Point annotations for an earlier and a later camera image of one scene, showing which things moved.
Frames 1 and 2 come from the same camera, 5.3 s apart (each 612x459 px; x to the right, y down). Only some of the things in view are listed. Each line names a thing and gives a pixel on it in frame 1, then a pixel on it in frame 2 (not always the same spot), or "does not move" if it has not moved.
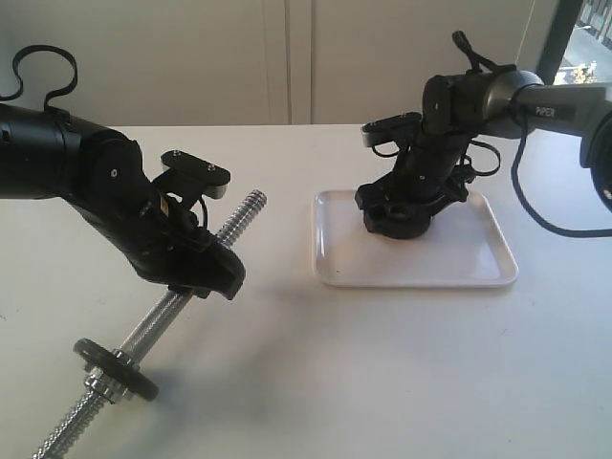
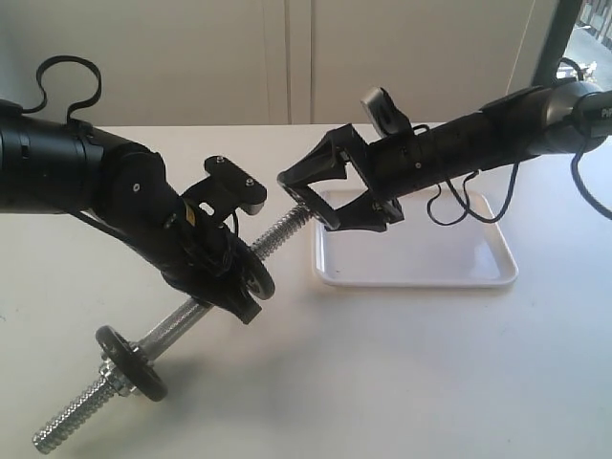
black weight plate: x=398 y=220 -> x=310 y=197
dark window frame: x=557 y=38 does not move
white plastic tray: x=466 y=246 does not move
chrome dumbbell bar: x=169 y=308 -> x=153 y=341
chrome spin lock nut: x=98 y=382 -> x=118 y=382
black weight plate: x=119 y=366 -> x=133 y=365
